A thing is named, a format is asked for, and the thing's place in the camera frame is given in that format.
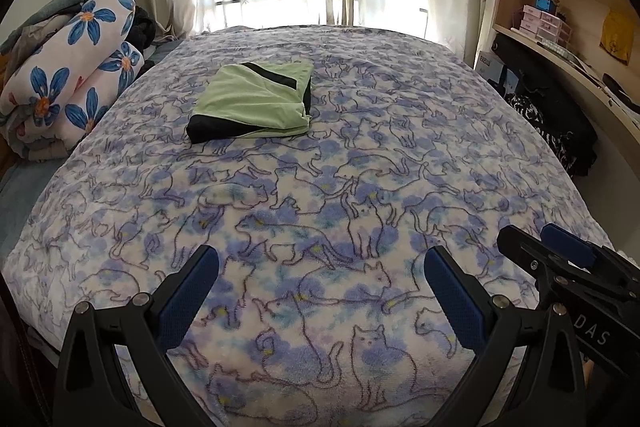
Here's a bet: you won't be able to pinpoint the green and black hooded jacket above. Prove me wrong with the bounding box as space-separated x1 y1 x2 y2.
186 61 314 144

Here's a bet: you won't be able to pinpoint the dark clothes pile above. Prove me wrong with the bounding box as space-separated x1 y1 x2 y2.
127 6 156 52

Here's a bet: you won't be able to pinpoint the blue cat print blanket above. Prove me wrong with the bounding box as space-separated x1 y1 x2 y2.
3 27 608 426

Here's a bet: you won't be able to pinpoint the white cardboard box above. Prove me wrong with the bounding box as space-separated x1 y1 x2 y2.
475 51 504 83

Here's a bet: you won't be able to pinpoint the black white patterned cloth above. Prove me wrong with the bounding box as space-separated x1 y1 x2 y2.
504 93 598 178

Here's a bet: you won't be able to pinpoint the white blue flower quilt roll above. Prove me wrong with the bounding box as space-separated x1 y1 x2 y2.
1 0 144 160

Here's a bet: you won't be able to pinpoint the wooden shelf unit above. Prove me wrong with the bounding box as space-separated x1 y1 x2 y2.
494 0 639 164

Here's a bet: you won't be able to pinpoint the yellow paper bag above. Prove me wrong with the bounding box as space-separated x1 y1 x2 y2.
600 10 637 66

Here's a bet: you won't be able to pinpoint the pink storage boxes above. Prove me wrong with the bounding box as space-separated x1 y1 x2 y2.
518 4 572 46

